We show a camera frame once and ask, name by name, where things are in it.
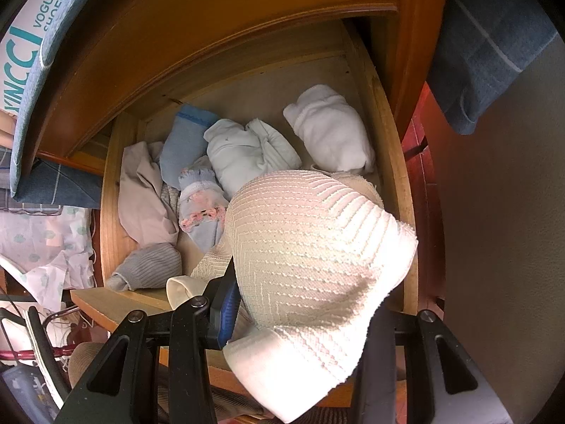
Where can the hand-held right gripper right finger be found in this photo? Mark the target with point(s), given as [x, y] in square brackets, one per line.
[382, 362]

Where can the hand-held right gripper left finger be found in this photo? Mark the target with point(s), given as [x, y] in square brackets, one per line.
[229, 318]

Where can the grey ribbed garment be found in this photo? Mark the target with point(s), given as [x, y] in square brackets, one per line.
[150, 267]

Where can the cream knit underwear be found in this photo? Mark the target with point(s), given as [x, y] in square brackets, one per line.
[309, 251]

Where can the floral lace light blue garment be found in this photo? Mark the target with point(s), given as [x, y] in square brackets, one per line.
[198, 212]

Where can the pale beige smooth garment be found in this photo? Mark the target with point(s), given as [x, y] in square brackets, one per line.
[145, 203]

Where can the off-white garment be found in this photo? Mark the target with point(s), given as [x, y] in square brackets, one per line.
[247, 154]

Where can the white fluffy garment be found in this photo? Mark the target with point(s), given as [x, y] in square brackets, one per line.
[329, 132]

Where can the wooden drawer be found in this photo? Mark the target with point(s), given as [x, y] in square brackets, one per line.
[247, 92]

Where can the person's right leg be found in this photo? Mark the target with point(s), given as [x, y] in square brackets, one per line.
[326, 415]

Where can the white printed bedsheet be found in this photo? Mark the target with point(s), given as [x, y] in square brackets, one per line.
[44, 238]

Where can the blue checked cloth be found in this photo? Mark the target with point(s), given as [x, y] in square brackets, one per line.
[485, 53]

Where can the white shoe box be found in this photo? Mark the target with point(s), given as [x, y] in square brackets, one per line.
[26, 48]

